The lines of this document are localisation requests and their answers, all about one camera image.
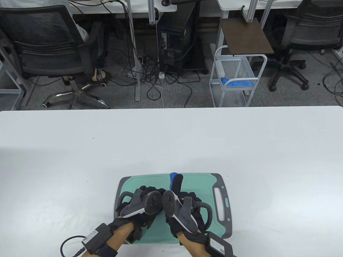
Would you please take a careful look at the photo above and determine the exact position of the person's right hand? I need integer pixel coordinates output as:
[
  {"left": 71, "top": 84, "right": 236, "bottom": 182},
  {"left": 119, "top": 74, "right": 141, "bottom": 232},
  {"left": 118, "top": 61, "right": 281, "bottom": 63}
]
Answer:
[{"left": 165, "top": 174, "right": 212, "bottom": 238}]

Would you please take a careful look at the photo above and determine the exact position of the person's left hand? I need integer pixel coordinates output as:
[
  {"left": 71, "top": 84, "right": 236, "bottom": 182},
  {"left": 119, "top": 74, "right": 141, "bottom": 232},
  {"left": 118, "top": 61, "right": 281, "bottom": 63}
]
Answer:
[{"left": 111, "top": 185, "right": 166, "bottom": 244}]

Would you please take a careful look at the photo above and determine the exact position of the person's left forearm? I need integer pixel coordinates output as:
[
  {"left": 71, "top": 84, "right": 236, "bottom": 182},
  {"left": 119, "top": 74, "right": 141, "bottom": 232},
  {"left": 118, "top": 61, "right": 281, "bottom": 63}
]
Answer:
[{"left": 107, "top": 222, "right": 135, "bottom": 257}]

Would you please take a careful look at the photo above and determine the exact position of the person's right forearm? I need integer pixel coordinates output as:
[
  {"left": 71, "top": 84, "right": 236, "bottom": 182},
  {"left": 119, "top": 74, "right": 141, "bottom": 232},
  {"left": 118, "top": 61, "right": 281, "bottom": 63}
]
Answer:
[{"left": 178, "top": 232, "right": 209, "bottom": 257}]

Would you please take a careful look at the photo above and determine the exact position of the green grey cutting board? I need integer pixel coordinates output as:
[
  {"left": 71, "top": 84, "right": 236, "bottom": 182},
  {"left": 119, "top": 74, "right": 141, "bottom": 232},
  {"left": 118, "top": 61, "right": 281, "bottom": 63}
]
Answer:
[{"left": 115, "top": 173, "right": 232, "bottom": 244}]

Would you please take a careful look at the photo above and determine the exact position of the grey left hand controller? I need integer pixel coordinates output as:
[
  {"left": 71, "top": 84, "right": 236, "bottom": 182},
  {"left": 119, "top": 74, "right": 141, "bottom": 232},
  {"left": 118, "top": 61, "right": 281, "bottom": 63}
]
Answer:
[{"left": 115, "top": 188, "right": 163, "bottom": 220}]

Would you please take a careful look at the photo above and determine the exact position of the grey hand controller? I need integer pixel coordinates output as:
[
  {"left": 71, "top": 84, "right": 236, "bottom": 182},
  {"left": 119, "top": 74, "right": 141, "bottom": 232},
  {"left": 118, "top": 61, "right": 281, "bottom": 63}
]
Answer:
[
  {"left": 115, "top": 188, "right": 163, "bottom": 220},
  {"left": 162, "top": 190, "right": 213, "bottom": 234}
]

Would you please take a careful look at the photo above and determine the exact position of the grey right hand controller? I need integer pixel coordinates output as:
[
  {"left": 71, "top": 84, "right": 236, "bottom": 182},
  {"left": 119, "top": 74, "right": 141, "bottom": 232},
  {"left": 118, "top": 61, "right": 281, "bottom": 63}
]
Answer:
[{"left": 162, "top": 190, "right": 213, "bottom": 234}]

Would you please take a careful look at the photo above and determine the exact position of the black left wrist sensor box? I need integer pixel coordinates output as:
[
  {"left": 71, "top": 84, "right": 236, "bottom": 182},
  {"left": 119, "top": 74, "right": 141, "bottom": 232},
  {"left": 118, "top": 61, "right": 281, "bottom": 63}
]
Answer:
[{"left": 81, "top": 223, "right": 119, "bottom": 257}]

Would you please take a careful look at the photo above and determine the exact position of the blue cloth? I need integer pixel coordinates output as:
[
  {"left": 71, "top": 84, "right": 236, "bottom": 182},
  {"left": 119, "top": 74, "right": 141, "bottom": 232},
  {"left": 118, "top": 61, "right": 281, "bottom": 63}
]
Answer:
[{"left": 220, "top": 77, "right": 255, "bottom": 88}]

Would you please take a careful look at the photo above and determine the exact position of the black computer tower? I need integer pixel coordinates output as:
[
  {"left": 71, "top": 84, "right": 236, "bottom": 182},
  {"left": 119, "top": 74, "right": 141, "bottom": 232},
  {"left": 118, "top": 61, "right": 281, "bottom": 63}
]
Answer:
[{"left": 157, "top": 2, "right": 207, "bottom": 76}]

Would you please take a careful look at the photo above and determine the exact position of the dark brown board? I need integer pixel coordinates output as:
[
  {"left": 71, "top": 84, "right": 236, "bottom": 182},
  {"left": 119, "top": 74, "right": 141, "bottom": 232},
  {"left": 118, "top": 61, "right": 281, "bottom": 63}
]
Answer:
[{"left": 219, "top": 17, "right": 274, "bottom": 55}]

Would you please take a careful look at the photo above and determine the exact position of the white desk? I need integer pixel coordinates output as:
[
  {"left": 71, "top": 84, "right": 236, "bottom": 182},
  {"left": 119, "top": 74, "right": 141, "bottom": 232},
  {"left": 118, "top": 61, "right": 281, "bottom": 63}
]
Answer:
[
  {"left": 216, "top": 0, "right": 343, "bottom": 59},
  {"left": 57, "top": 0, "right": 178, "bottom": 102}
]

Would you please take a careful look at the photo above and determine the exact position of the black mesh office chair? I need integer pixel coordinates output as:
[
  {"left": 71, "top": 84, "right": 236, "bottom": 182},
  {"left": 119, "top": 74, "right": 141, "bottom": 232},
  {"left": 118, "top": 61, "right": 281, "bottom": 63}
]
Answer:
[{"left": 0, "top": 5, "right": 110, "bottom": 109}]

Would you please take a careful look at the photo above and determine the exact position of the grey mesh office chair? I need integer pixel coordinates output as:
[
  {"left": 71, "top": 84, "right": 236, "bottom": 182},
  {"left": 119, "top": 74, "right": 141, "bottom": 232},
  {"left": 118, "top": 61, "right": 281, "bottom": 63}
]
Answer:
[{"left": 268, "top": 0, "right": 343, "bottom": 92}]

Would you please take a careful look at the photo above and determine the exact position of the black sensor box cable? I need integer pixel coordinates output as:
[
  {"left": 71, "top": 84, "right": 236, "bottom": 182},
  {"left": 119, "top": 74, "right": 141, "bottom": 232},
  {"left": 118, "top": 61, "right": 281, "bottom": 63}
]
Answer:
[{"left": 60, "top": 235, "right": 87, "bottom": 257}]

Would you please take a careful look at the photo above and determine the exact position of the tangle of black cables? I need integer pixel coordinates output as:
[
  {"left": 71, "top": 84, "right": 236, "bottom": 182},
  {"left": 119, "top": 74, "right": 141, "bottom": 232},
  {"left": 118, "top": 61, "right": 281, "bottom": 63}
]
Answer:
[{"left": 117, "top": 52, "right": 202, "bottom": 108}]

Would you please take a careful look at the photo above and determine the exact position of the white wire trolley cart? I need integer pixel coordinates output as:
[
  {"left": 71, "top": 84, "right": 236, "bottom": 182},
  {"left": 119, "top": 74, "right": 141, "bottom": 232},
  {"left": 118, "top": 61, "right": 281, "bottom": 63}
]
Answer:
[{"left": 209, "top": 45, "right": 268, "bottom": 107}]

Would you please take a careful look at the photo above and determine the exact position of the aluminium profile post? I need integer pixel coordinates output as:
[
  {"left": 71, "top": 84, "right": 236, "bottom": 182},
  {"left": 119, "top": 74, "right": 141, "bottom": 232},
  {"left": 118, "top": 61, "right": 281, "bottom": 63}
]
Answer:
[
  {"left": 242, "top": 0, "right": 258, "bottom": 22},
  {"left": 261, "top": 0, "right": 274, "bottom": 28},
  {"left": 148, "top": 0, "right": 159, "bottom": 25}
]

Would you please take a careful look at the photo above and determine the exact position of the black floor cable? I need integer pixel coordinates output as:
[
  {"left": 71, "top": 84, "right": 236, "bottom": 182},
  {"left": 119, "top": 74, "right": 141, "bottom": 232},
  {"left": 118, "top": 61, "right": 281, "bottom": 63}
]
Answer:
[{"left": 322, "top": 62, "right": 343, "bottom": 97}]

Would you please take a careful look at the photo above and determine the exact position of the white metal frame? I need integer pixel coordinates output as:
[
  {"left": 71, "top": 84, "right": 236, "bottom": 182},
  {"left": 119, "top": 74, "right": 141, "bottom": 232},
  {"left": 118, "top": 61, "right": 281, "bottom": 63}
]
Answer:
[{"left": 0, "top": 27, "right": 36, "bottom": 110}]

